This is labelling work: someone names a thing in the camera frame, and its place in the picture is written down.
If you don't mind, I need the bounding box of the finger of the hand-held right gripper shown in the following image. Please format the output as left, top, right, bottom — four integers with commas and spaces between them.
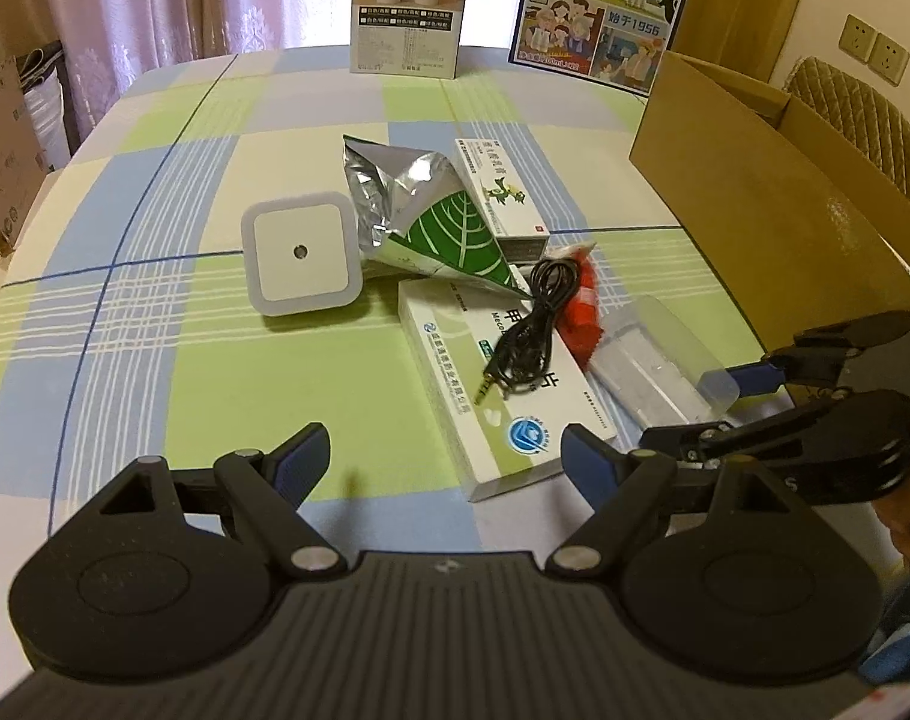
641, 409, 801, 466
725, 311, 910, 395

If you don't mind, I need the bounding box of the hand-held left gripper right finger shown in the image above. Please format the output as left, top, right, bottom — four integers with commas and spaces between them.
546, 424, 824, 578

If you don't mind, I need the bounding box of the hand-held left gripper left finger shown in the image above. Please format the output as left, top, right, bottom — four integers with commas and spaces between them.
50, 424, 345, 578

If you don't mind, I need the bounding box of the clear plastic case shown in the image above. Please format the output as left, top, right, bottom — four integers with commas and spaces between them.
586, 296, 740, 425

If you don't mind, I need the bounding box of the long white medicine box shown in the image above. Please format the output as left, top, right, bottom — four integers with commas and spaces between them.
397, 279, 619, 502

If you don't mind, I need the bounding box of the white square night light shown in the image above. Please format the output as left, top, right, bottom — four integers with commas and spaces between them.
241, 193, 364, 318

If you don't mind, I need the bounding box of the green print medicine box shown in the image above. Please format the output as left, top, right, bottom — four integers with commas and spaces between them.
453, 139, 550, 260

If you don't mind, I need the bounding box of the desktop with checked tablecloth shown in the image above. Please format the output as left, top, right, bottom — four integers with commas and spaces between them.
0, 45, 910, 616

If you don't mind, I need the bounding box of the person's right hand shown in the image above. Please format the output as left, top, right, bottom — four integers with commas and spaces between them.
871, 476, 910, 571

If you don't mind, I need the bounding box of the red snack packet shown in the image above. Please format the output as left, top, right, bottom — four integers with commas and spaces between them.
549, 240, 602, 368

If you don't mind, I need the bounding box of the quilted brown chair cushion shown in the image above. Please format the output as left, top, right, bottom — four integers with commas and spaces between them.
785, 56, 910, 207

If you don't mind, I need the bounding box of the silver green leaf pouch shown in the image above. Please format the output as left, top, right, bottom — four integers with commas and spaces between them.
341, 135, 535, 297

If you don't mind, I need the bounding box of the wooden door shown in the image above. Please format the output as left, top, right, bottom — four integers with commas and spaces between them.
676, 0, 816, 87

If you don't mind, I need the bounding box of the blue illustrated milk carton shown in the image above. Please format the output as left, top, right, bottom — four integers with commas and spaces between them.
509, 0, 705, 96

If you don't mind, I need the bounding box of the closed brown cardboard box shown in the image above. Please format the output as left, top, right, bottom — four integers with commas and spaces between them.
0, 56, 51, 252

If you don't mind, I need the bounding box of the white plastic bag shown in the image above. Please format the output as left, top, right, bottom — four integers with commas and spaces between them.
16, 45, 77, 170

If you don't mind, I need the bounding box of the white product carton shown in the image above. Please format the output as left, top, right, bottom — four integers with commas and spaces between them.
348, 0, 472, 81

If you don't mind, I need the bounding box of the pink lace curtain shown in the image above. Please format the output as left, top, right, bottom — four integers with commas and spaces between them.
0, 0, 358, 158

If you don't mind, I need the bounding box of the black audio cable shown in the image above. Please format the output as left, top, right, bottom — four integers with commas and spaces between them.
483, 259, 585, 402

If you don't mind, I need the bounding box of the beige wall socket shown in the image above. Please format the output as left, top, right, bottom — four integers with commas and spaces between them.
837, 13, 880, 65
871, 31, 910, 87

